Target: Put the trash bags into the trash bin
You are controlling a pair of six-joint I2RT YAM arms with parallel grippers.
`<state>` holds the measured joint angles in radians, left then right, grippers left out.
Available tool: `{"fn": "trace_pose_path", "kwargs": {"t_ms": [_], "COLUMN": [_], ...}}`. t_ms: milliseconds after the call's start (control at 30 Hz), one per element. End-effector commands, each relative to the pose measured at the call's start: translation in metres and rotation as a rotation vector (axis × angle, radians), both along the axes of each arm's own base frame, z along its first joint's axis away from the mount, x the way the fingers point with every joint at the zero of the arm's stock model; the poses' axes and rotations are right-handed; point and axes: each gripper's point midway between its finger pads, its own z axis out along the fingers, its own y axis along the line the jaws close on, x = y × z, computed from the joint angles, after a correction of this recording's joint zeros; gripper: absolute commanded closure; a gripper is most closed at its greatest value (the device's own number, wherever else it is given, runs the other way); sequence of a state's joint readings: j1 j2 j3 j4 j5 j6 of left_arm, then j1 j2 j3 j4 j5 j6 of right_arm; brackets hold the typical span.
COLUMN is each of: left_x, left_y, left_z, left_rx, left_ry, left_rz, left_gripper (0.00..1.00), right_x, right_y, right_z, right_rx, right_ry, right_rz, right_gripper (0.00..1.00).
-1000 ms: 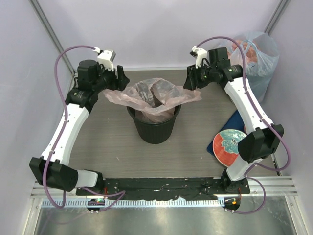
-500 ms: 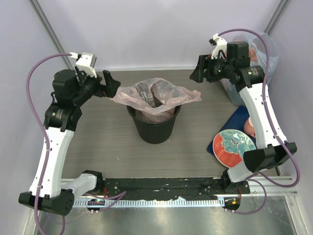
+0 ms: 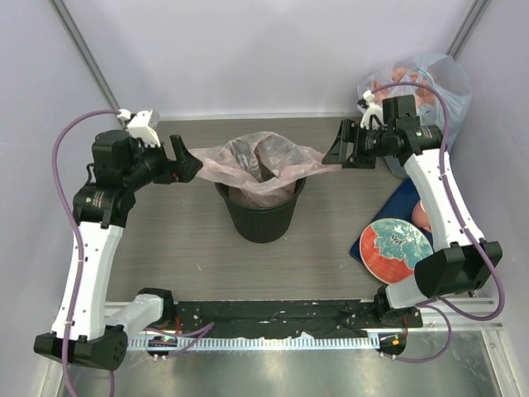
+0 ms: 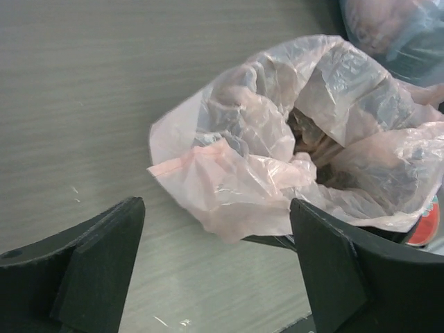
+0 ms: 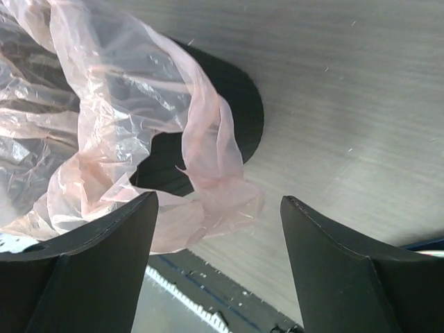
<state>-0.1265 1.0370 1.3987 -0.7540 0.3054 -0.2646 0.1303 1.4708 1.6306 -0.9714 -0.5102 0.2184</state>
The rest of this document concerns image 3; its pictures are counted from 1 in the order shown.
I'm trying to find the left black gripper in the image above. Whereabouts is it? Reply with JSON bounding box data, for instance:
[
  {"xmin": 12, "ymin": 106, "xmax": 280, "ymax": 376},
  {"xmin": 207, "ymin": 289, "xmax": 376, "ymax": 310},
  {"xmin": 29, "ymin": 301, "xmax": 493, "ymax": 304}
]
[{"xmin": 123, "ymin": 134, "xmax": 202, "ymax": 191}]

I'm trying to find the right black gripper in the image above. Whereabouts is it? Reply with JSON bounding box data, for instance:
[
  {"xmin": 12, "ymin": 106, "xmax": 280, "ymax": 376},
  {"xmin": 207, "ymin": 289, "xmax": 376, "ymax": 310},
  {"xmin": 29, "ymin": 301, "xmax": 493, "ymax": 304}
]
[{"xmin": 322, "ymin": 119, "xmax": 394, "ymax": 170}]

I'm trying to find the pink plastic trash bag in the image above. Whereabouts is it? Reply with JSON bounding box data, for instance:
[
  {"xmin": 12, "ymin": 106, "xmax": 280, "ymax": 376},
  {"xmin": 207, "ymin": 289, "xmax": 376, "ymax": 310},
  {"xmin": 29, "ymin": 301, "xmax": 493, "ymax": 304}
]
[{"xmin": 190, "ymin": 132, "xmax": 341, "ymax": 208}]

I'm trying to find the black plastic trash bin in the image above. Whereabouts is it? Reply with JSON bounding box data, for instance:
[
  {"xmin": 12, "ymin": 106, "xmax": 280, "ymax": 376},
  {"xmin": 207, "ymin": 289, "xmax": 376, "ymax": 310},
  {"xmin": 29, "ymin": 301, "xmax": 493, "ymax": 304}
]
[{"xmin": 215, "ymin": 178, "xmax": 307, "ymax": 244}]

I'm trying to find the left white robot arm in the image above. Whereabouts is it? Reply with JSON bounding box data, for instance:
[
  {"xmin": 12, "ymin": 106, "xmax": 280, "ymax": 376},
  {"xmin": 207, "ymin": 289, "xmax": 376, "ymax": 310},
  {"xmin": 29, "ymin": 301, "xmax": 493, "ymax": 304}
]
[{"xmin": 34, "ymin": 130, "xmax": 203, "ymax": 371}]

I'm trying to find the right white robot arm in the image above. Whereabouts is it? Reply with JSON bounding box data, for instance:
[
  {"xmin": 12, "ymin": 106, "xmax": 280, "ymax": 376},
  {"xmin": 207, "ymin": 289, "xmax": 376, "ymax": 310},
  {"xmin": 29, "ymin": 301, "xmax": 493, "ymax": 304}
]
[{"xmin": 322, "ymin": 90, "xmax": 505, "ymax": 327}]

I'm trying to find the blue bag of trash bags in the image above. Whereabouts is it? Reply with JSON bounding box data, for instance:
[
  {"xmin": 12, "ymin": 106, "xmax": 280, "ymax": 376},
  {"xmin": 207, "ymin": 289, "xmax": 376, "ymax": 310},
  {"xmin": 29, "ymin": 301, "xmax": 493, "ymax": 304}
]
[{"xmin": 355, "ymin": 52, "xmax": 473, "ymax": 179}]

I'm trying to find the blue tray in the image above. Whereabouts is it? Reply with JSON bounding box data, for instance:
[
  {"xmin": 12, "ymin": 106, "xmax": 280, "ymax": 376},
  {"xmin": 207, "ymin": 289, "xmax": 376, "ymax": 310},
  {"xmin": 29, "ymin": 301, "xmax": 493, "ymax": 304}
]
[{"xmin": 349, "ymin": 178, "xmax": 435, "ymax": 265}]

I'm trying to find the pink paper cup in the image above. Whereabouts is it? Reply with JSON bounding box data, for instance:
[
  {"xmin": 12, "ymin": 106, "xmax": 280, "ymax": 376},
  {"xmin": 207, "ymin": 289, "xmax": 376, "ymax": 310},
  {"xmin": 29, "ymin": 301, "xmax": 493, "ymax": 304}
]
[{"xmin": 412, "ymin": 200, "xmax": 431, "ymax": 232}]

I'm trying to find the red teal patterned plate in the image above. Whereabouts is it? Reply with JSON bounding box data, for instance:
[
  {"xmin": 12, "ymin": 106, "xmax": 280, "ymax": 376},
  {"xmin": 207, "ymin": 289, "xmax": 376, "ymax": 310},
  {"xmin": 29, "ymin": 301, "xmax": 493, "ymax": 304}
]
[{"xmin": 359, "ymin": 218, "xmax": 433, "ymax": 285}]

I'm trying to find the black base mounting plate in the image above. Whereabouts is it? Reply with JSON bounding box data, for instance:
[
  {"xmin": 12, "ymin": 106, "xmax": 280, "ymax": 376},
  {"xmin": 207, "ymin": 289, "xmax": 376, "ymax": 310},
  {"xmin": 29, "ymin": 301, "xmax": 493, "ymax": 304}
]
[{"xmin": 169, "ymin": 299, "xmax": 423, "ymax": 339}]

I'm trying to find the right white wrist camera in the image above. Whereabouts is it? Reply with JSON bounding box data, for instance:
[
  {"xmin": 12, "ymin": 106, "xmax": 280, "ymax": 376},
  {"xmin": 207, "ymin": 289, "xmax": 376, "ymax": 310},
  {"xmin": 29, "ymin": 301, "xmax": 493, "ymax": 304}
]
[{"xmin": 358, "ymin": 90, "xmax": 384, "ymax": 130}]

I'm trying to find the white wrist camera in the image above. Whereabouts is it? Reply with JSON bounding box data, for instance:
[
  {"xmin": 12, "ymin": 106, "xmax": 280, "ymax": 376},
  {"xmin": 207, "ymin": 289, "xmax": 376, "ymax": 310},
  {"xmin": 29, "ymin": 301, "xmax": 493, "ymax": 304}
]
[
  {"xmin": 358, "ymin": 90, "xmax": 384, "ymax": 130},
  {"xmin": 117, "ymin": 108, "xmax": 162, "ymax": 148}
]

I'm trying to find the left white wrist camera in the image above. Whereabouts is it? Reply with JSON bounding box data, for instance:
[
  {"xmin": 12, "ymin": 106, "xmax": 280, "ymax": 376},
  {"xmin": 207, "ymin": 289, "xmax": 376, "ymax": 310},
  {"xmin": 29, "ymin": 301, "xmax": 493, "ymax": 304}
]
[{"xmin": 117, "ymin": 108, "xmax": 162, "ymax": 148}]

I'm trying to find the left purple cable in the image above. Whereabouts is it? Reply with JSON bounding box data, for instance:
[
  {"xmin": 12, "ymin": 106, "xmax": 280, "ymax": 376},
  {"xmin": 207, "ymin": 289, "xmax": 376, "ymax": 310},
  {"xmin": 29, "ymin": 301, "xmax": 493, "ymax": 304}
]
[{"xmin": 51, "ymin": 108, "xmax": 216, "ymax": 397}]

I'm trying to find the white slotted cable duct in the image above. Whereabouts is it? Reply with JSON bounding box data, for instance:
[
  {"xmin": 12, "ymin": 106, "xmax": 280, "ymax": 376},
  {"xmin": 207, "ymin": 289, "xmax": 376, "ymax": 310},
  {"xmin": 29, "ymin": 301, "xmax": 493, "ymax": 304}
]
[{"xmin": 127, "ymin": 333, "xmax": 379, "ymax": 352}]

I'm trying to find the left aluminium frame post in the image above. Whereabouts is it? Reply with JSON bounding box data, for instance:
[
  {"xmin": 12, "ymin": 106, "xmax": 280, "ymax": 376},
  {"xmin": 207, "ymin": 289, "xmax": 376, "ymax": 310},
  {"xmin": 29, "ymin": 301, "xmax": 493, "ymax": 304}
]
[{"xmin": 48, "ymin": 0, "xmax": 121, "ymax": 109}]

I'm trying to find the aluminium frame post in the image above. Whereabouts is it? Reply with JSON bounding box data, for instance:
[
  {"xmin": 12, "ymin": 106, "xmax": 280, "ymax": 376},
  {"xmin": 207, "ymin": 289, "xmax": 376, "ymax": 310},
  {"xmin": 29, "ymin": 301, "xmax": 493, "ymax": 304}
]
[
  {"xmin": 48, "ymin": 0, "xmax": 121, "ymax": 109},
  {"xmin": 446, "ymin": 0, "xmax": 491, "ymax": 60}
]

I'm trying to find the right aluminium frame post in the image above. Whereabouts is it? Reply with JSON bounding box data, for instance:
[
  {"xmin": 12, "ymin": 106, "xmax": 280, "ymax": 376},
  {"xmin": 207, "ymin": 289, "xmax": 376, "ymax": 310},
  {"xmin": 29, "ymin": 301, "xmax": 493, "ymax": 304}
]
[{"xmin": 446, "ymin": 0, "xmax": 491, "ymax": 60}]

